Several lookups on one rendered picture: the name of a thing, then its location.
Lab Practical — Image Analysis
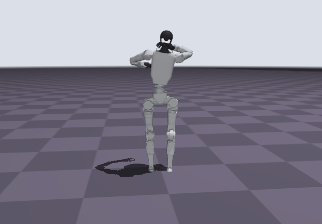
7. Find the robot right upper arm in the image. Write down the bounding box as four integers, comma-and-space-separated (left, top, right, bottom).
175, 51, 193, 63

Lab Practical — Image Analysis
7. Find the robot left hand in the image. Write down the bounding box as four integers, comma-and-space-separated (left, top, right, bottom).
144, 62, 151, 68

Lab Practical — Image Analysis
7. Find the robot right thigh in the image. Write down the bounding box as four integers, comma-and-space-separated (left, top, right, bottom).
166, 96, 178, 141

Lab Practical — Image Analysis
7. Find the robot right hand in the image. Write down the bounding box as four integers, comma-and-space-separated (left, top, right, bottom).
156, 42, 175, 50

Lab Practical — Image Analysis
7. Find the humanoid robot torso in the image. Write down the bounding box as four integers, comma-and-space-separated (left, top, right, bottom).
150, 49, 175, 106

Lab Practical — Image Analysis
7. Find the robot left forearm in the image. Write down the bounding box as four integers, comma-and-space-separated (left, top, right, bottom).
135, 61, 147, 68

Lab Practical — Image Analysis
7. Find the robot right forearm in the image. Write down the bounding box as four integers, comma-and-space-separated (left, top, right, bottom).
171, 44, 192, 53

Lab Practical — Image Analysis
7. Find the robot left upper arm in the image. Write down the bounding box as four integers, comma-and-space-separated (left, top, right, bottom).
130, 50, 154, 65

